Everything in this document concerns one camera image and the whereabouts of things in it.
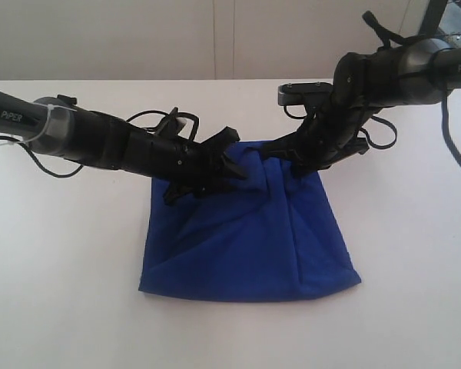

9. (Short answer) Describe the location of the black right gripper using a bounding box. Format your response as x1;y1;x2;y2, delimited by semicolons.
258;52;372;178

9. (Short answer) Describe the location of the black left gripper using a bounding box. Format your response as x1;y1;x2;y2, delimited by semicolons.
121;127;247;205

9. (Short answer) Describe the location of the blue towel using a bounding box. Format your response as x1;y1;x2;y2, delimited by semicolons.
138;142;361;303

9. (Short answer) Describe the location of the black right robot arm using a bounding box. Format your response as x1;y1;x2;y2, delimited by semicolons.
259;38;461;177

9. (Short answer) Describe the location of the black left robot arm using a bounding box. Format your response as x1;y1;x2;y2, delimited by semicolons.
0;91;247;204

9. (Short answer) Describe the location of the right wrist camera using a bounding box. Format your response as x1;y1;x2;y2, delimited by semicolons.
277;82;333;107

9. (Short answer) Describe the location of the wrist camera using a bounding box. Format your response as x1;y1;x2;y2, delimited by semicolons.
277;82;333;107
154;108;200;141

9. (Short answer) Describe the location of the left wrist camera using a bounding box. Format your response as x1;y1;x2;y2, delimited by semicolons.
154;108;200;141

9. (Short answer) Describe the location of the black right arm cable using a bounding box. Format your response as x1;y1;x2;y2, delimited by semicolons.
360;11;461;184

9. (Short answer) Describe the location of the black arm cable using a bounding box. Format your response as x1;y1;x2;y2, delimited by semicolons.
25;148;85;180
360;11;461;184

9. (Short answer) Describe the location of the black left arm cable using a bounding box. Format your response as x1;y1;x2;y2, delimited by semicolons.
25;148;85;180

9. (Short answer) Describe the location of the black window frame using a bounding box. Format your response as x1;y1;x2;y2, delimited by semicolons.
418;0;448;36

